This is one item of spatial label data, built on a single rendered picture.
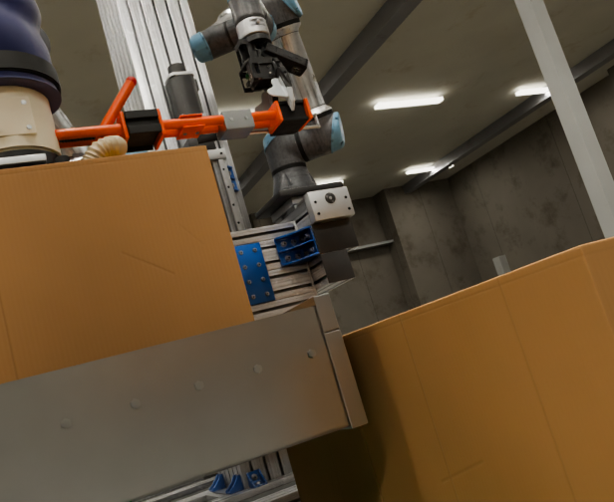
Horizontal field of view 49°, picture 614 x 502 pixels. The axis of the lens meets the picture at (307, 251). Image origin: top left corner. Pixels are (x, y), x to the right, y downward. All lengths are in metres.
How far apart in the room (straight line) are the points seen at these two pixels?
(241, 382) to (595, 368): 0.48
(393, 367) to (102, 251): 0.51
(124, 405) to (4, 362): 0.24
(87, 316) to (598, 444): 0.76
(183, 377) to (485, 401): 0.41
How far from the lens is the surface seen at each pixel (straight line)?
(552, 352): 0.79
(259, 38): 1.63
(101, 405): 0.94
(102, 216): 1.17
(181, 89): 2.23
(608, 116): 13.30
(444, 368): 0.95
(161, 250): 1.16
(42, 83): 1.39
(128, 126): 1.41
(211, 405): 0.97
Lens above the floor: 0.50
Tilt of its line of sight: 10 degrees up
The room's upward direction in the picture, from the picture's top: 17 degrees counter-clockwise
